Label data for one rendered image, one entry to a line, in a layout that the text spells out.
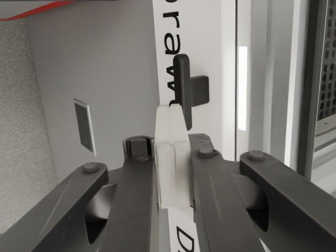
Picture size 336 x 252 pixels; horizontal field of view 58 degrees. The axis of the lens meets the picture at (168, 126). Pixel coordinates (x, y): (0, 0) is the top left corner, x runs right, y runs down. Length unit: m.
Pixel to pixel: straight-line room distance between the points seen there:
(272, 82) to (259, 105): 0.02
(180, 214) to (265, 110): 0.20
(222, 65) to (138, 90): 0.20
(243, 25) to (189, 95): 0.08
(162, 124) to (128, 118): 0.36
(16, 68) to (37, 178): 0.41
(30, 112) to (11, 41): 0.24
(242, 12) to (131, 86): 0.24
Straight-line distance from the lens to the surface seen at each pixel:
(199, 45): 0.31
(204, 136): 0.15
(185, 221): 0.42
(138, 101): 0.47
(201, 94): 0.30
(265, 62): 0.28
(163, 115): 0.16
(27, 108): 1.17
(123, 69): 0.49
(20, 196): 1.26
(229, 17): 0.29
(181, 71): 0.28
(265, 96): 0.28
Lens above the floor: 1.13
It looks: 52 degrees down
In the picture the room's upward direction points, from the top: 110 degrees clockwise
